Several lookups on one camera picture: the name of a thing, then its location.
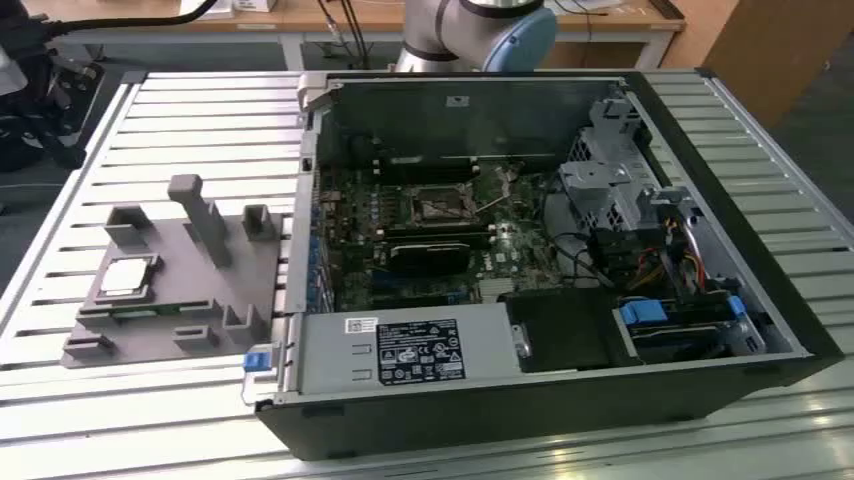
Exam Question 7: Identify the silver CPU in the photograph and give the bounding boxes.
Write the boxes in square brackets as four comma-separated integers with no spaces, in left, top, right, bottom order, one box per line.
[97,258,156,293]

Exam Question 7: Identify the thin black hanging cables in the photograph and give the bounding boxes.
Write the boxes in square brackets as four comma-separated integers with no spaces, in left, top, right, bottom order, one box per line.
[316,0,379,71]

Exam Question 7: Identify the blue disk carrier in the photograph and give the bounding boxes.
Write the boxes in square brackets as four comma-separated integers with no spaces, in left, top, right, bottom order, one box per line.
[618,298,669,329]

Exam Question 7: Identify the black RAM slot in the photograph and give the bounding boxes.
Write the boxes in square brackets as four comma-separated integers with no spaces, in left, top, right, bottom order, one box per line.
[376,157,483,174]
[383,233,500,248]
[379,169,483,186]
[380,225,500,238]

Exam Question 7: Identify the black wires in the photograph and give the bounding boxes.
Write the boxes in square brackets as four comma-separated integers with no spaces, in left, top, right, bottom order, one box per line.
[543,179,628,291]

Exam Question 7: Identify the black open PC case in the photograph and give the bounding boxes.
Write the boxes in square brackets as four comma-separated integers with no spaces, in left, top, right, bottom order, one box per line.
[252,68,843,462]

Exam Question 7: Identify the green motherboard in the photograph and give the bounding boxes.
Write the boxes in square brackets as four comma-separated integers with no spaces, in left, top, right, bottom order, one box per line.
[316,162,582,311]

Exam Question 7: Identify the CPU socket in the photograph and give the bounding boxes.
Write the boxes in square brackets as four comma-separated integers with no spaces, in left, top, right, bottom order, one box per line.
[407,187,479,224]

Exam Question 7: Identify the grey case latch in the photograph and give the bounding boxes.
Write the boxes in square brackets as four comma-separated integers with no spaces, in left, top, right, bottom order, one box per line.
[295,72,335,112]

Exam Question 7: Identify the silver drive cage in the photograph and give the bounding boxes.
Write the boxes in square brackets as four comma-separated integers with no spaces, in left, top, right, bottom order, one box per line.
[556,97,669,236]

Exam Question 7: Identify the small silver heatsink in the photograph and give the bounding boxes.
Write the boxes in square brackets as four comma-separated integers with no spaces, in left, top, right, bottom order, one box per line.
[476,279,522,304]

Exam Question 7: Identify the grey parts rack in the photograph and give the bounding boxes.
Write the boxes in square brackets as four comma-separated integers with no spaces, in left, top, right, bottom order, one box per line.
[57,173,290,370]

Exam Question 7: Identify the brown wooden cabinet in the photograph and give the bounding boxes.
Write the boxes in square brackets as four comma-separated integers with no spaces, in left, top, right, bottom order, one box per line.
[679,0,854,129]

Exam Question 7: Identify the hard disk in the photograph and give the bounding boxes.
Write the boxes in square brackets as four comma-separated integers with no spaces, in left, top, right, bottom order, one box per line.
[626,319,755,364]

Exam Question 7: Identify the wooden desk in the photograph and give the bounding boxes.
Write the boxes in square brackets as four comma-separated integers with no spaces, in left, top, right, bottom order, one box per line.
[39,0,689,71]

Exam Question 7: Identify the locking lever wire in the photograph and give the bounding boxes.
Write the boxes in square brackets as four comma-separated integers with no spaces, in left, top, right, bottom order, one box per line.
[474,192,514,214]

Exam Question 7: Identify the black plastic shroud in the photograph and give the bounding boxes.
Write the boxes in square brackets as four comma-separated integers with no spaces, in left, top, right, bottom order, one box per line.
[503,288,642,374]

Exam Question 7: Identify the thick black cable hose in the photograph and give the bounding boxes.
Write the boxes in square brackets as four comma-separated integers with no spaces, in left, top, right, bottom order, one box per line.
[36,0,225,40]

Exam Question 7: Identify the silver power supply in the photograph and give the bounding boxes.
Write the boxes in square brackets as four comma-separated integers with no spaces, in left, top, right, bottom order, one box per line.
[292,302,526,396]

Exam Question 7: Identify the yellow and red wires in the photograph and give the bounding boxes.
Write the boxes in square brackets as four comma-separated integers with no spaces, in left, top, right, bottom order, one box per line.
[626,252,709,294]

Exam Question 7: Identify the metal socket cover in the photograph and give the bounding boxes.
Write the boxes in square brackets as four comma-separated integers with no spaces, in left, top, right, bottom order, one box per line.
[491,164,528,204]

